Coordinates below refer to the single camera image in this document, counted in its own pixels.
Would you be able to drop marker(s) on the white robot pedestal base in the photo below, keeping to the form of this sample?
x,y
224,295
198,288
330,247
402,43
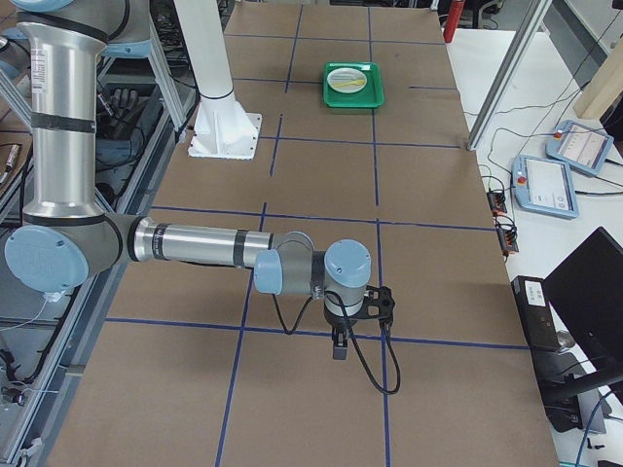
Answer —
x,y
222,129

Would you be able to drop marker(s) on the teach pendant tablet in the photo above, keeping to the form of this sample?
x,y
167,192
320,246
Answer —
x,y
584,149
544,186

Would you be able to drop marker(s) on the aluminium frame post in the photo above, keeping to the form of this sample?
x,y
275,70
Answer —
x,y
517,49

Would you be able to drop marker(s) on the yellow plastic spoon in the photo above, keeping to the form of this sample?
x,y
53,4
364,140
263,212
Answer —
x,y
350,86

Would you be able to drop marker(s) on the aluminium side frame rack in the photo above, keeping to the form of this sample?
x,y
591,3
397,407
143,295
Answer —
x,y
65,237

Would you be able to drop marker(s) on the green plastic tray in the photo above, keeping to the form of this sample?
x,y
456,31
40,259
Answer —
x,y
371,97

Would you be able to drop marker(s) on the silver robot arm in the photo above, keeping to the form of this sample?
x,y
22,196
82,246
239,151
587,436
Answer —
x,y
280,263

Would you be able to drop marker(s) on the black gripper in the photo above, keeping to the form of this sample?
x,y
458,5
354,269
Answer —
x,y
336,322

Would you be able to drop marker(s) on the orange black power strip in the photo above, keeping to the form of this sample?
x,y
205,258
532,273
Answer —
x,y
505,227

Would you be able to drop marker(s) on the black laptop computer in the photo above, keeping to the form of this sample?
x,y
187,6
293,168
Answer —
x,y
585,290

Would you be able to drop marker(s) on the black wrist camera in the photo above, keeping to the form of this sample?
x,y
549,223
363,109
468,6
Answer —
x,y
378,304

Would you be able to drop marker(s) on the near teach pendant tablet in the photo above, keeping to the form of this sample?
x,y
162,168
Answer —
x,y
544,186

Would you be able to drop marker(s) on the red cylinder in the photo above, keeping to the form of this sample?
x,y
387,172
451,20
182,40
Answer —
x,y
453,18

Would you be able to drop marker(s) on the white round plate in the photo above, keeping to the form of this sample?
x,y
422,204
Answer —
x,y
344,74

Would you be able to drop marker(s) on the far teach pendant tablet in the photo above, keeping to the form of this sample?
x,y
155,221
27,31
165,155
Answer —
x,y
584,149

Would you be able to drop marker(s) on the black box device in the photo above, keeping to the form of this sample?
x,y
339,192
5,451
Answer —
x,y
535,313

